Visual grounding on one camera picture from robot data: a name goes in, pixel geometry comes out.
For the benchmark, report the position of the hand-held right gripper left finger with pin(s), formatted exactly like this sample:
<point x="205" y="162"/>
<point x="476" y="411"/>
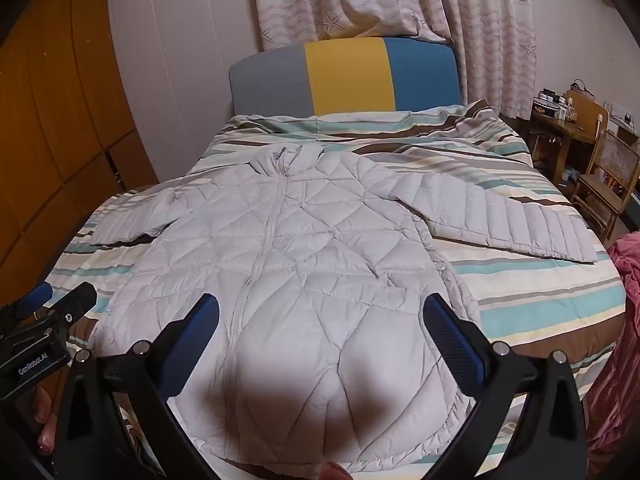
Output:
<point x="200" y="322"/>

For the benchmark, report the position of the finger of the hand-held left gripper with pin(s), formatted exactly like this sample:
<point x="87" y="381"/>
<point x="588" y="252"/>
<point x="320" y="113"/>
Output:
<point x="40" y="294"/>
<point x="75" y="301"/>

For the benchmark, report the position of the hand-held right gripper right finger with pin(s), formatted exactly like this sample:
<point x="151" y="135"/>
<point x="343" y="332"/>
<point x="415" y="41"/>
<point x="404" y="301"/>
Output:
<point x="450" y="337"/>

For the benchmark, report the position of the white quilted down jacket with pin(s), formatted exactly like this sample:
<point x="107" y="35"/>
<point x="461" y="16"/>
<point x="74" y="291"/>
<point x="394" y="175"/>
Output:
<point x="310" y="260"/>

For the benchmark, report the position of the person's left hand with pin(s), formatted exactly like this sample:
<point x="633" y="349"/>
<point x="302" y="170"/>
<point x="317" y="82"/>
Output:
<point x="45" y="425"/>

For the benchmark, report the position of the person's right hand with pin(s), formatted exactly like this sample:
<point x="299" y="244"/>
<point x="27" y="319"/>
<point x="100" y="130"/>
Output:
<point x="334" y="472"/>

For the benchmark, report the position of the striped bed blanket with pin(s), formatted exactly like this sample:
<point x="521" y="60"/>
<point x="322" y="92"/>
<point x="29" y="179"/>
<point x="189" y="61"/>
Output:
<point x="525" y="280"/>

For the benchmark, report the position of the wooden wardrobe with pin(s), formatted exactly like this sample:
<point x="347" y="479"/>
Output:
<point x="60" y="135"/>

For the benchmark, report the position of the pink cloth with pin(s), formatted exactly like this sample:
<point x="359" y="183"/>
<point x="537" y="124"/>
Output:
<point x="617" y="360"/>

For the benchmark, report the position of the wooden desk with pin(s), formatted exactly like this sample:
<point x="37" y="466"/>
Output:
<point x="565" y="127"/>

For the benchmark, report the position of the rattan-back wooden chair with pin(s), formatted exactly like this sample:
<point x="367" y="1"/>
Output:
<point x="617" y="157"/>

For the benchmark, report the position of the black and white tin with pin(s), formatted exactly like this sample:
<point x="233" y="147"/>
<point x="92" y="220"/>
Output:
<point x="546" y="104"/>

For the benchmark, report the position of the solid-back wooden chair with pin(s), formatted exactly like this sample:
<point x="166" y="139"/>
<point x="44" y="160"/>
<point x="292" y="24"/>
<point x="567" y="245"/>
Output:
<point x="590" y="110"/>

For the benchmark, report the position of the grey yellow blue headboard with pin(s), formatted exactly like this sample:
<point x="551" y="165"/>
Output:
<point x="350" y="75"/>

